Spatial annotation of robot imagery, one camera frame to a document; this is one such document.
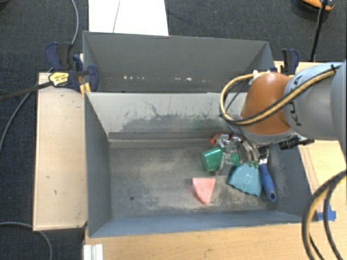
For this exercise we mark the pale wood flat board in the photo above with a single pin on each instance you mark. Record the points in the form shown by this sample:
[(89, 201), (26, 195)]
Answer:
[(59, 156)]

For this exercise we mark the small red orange object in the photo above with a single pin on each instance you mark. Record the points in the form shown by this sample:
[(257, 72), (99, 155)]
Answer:
[(214, 139)]

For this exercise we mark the grey metal bin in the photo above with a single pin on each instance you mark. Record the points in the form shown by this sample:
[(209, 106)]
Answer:
[(151, 172)]

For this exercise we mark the pink wedge sponge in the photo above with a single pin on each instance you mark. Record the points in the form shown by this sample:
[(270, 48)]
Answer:
[(205, 188)]

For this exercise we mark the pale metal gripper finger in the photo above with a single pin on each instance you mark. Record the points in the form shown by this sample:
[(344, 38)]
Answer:
[(224, 166)]

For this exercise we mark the light blue wedge sponge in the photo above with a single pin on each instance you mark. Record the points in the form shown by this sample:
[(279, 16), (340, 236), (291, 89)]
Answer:
[(245, 179)]

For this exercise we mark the black cylinder on white bracket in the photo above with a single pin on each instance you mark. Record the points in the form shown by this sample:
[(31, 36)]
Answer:
[(291, 143)]

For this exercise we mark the green plastic cup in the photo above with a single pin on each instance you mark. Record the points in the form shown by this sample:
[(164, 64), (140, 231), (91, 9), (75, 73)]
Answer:
[(212, 158)]

